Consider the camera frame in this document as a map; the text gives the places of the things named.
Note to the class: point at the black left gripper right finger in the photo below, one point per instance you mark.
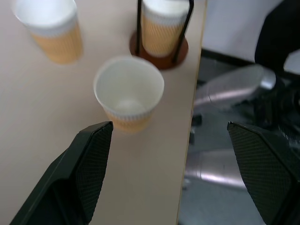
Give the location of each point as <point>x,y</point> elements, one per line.
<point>264,164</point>

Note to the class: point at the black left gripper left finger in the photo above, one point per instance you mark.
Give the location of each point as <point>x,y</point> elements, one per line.
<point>77,168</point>

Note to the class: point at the orange ribbed paper cup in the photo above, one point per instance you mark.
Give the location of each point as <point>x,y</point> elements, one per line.
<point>127,93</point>
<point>55,28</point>
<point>161,25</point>

